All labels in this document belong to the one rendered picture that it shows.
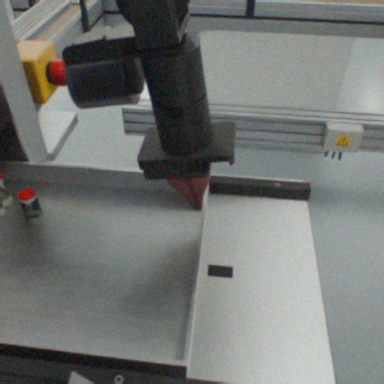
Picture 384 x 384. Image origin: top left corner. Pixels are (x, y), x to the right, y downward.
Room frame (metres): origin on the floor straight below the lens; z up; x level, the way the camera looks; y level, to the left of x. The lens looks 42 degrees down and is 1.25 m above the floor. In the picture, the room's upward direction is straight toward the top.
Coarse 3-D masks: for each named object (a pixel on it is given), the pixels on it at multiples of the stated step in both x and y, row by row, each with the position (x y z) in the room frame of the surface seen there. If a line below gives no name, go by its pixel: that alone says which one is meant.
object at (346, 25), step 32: (192, 0) 1.17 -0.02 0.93; (224, 0) 1.16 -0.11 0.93; (256, 0) 1.15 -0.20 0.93; (288, 0) 1.15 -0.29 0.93; (320, 0) 1.17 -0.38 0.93; (352, 0) 1.17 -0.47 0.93; (256, 32) 1.15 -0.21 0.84; (288, 32) 1.14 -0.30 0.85; (320, 32) 1.13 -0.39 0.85; (352, 32) 1.12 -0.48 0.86
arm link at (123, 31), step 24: (144, 0) 0.31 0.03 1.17; (168, 0) 0.31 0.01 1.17; (120, 24) 0.38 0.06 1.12; (144, 24) 0.31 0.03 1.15; (168, 24) 0.30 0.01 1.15; (72, 48) 0.34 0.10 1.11; (96, 48) 0.34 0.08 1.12; (120, 48) 0.34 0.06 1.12; (72, 72) 0.34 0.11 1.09; (96, 72) 0.33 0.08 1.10; (120, 72) 0.33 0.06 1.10; (72, 96) 0.33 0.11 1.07; (96, 96) 0.33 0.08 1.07; (120, 96) 0.33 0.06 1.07
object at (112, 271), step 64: (64, 192) 0.41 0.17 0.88; (128, 192) 0.41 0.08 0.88; (0, 256) 0.29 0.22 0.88; (64, 256) 0.29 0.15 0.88; (128, 256) 0.29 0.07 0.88; (192, 256) 0.29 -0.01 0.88; (0, 320) 0.21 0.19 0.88; (64, 320) 0.21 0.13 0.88; (128, 320) 0.21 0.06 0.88; (192, 320) 0.19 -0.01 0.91
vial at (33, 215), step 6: (36, 198) 0.36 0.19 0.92; (24, 204) 0.34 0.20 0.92; (30, 204) 0.34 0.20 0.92; (36, 204) 0.35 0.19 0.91; (24, 210) 0.34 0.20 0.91; (30, 210) 0.34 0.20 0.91; (36, 210) 0.35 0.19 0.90; (30, 216) 0.34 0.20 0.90; (36, 216) 0.34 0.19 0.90; (42, 216) 0.35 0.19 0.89; (30, 222) 0.34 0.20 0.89; (36, 222) 0.34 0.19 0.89
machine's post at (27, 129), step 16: (0, 0) 0.49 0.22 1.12; (0, 16) 0.48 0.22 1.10; (0, 32) 0.47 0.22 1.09; (0, 48) 0.46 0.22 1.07; (16, 48) 0.49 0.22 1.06; (0, 64) 0.45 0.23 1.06; (16, 64) 0.48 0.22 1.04; (16, 80) 0.47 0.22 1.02; (16, 96) 0.46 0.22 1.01; (16, 112) 0.45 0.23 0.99; (32, 112) 0.48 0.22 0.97; (16, 128) 0.44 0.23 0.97; (32, 128) 0.47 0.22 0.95; (0, 144) 0.44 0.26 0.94; (16, 144) 0.44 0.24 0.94; (32, 144) 0.46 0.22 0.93; (16, 160) 0.44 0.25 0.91; (32, 160) 0.45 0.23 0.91; (48, 160) 0.49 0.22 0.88
